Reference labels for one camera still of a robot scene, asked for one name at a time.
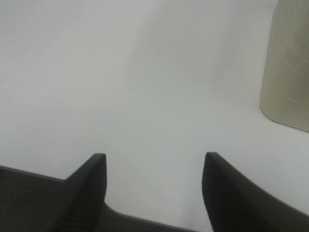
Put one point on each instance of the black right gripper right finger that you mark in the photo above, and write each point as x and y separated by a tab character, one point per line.
236	204

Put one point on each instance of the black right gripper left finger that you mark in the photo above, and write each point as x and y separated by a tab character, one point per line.
72	206

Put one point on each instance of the cream fabric storage bin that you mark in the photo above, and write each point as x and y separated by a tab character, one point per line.
285	88

